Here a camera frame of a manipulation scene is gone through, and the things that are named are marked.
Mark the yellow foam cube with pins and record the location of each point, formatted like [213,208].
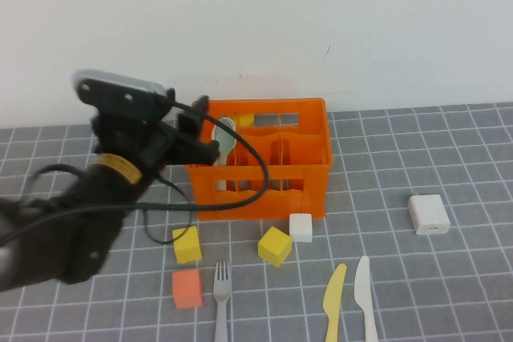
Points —
[274,246]
[187,246]

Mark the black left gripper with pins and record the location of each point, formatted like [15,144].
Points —
[128,125]

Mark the orange plastic crate cutlery holder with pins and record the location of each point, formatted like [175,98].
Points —
[304,198]

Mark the grey white-grid table mat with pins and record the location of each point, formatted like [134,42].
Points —
[401,278]

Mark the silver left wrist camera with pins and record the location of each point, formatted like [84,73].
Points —
[116,79]

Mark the white foam cube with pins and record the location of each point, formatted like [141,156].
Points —
[300,228]

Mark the yellow round plastic object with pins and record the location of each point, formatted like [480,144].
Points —
[246,119]

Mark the grey plastic fork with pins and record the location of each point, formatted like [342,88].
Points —
[222,290]

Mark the white usb wall charger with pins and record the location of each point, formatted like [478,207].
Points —
[429,214]

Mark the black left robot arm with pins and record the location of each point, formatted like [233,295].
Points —
[80,230]

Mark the orange foam cube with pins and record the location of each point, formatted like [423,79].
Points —
[187,290]

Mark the yellow plastic knife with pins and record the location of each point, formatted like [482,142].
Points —
[333,302]

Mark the white plastic knife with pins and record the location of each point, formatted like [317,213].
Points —
[363,286]

